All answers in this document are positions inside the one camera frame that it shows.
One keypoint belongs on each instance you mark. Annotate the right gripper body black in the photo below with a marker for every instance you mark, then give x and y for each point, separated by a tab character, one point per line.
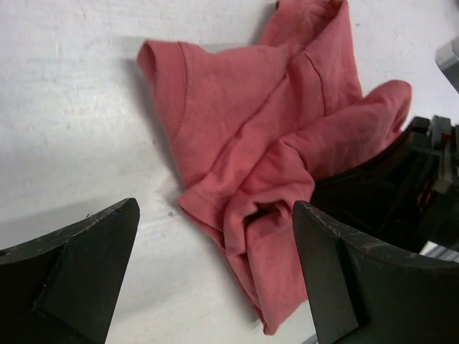
437	215

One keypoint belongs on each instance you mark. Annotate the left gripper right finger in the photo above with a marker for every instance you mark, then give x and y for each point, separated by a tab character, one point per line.
363	290

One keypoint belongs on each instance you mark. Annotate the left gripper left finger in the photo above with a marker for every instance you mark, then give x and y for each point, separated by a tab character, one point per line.
63	287

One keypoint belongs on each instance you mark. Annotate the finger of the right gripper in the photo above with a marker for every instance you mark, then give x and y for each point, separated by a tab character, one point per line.
388	196

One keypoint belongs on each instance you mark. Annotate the pink red t shirt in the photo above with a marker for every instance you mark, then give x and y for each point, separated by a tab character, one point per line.
252	129

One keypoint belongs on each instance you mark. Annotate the aluminium frame rail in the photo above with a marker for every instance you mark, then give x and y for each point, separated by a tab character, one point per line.
446	59

